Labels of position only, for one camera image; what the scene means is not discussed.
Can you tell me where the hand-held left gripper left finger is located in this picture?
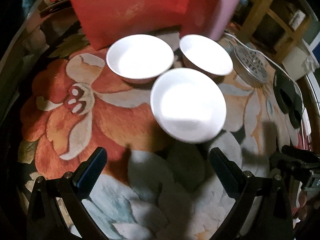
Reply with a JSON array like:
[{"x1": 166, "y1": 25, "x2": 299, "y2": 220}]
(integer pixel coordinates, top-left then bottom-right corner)
[{"x1": 26, "y1": 147, "x2": 108, "y2": 240}]

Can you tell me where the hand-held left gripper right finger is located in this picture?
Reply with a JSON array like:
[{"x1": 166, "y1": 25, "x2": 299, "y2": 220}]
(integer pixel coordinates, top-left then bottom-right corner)
[{"x1": 209, "y1": 147, "x2": 294, "y2": 240}]

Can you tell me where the white trash bin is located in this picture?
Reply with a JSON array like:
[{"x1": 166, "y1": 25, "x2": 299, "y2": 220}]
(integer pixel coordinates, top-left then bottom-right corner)
[{"x1": 281, "y1": 41, "x2": 318, "y2": 82}]

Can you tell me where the red bottle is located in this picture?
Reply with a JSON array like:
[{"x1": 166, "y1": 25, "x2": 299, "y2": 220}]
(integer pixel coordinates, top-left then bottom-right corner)
[{"x1": 180, "y1": 0, "x2": 227, "y2": 42}]

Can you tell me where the white bowl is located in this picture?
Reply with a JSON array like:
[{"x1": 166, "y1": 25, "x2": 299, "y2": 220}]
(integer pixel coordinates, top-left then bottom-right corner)
[
  {"x1": 106, "y1": 34, "x2": 175, "y2": 84},
  {"x1": 150, "y1": 67, "x2": 227, "y2": 144},
  {"x1": 179, "y1": 34, "x2": 234, "y2": 79}
]

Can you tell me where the black slipper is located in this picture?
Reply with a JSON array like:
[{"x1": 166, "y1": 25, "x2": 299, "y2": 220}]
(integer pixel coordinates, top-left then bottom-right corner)
[
  {"x1": 273, "y1": 69, "x2": 297, "y2": 113},
  {"x1": 287, "y1": 90, "x2": 304, "y2": 129}
]

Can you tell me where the person's right hand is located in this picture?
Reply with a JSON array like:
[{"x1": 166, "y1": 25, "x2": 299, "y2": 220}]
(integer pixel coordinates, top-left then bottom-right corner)
[{"x1": 296, "y1": 191, "x2": 320, "y2": 224}]

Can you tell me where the white power cable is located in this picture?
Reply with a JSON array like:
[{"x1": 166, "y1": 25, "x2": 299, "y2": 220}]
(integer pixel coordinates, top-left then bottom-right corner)
[{"x1": 224, "y1": 31, "x2": 315, "y2": 140}]

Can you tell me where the red paper bag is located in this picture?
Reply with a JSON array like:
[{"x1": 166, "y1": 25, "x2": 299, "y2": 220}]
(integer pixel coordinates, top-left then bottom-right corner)
[{"x1": 62, "y1": 0, "x2": 190, "y2": 50}]

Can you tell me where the wooden stool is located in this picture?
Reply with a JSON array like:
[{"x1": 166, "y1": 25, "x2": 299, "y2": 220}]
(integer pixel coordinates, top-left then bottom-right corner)
[{"x1": 240, "y1": 0, "x2": 312, "y2": 55}]

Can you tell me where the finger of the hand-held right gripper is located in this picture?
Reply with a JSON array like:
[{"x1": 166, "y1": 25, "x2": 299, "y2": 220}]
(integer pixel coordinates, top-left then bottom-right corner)
[
  {"x1": 269, "y1": 154, "x2": 313, "y2": 173},
  {"x1": 281, "y1": 144, "x2": 320, "y2": 162}
]

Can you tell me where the pink bottle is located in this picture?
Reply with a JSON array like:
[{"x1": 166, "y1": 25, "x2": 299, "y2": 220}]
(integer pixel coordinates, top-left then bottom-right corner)
[{"x1": 209, "y1": 0, "x2": 247, "y2": 42}]

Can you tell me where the round perforated metal tin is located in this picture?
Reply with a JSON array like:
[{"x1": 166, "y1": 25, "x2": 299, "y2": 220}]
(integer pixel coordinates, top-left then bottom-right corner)
[{"x1": 232, "y1": 45, "x2": 270, "y2": 88}]

